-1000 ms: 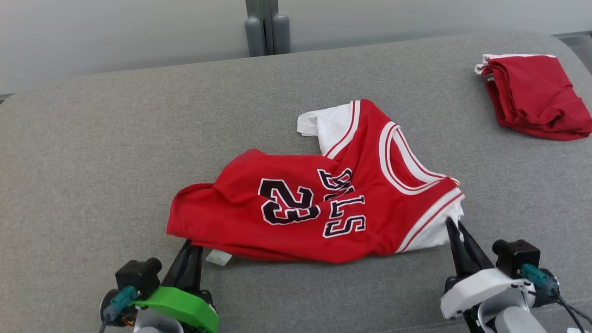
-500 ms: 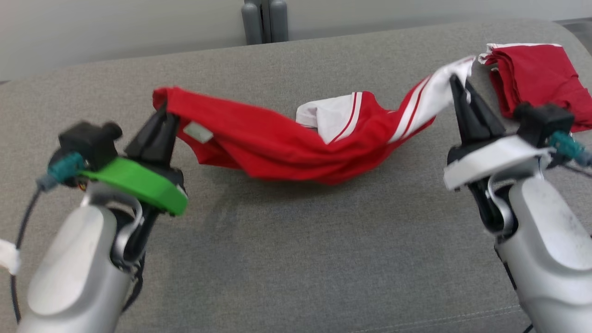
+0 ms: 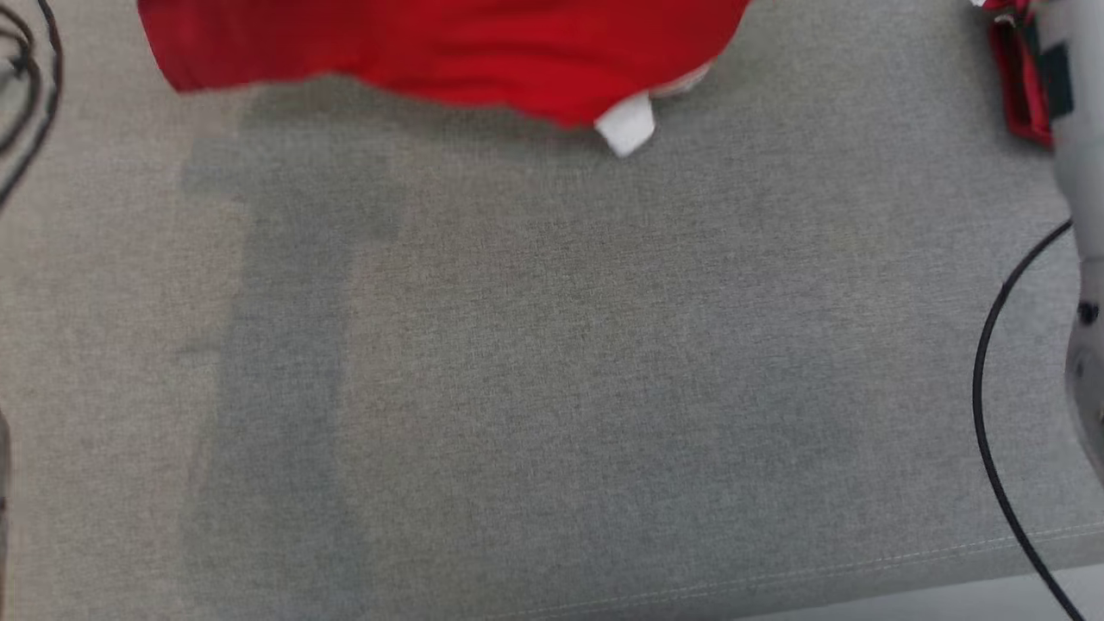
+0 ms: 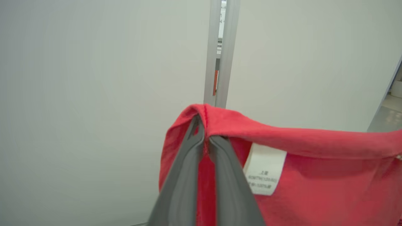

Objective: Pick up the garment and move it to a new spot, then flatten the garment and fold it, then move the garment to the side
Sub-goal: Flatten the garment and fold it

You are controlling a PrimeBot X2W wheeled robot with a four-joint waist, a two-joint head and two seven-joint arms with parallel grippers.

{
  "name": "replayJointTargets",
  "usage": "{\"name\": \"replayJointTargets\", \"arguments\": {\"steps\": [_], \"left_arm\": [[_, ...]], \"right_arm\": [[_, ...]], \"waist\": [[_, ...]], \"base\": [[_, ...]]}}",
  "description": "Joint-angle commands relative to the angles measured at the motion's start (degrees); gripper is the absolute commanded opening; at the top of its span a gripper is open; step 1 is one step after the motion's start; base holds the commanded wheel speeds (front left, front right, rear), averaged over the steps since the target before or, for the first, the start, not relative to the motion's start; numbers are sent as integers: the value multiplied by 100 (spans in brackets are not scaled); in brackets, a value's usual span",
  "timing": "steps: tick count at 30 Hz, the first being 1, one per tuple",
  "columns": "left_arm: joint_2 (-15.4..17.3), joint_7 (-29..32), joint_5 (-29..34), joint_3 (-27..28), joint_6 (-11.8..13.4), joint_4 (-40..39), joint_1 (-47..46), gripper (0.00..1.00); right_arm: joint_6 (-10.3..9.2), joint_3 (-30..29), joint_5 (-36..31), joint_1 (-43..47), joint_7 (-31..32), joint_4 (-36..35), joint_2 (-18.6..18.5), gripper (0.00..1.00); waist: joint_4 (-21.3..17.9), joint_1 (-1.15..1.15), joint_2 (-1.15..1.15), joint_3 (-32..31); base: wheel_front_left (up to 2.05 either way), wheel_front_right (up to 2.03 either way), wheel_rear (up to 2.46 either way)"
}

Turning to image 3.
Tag red white-striped shorts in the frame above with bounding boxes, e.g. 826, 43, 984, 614
970, 0, 1055, 149

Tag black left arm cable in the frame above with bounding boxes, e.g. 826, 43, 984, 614
0, 0, 64, 208

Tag red numbered jersey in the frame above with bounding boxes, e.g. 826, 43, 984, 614
136, 0, 753, 158

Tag grey fabric sofa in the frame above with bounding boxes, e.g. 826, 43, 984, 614
0, 0, 1104, 621

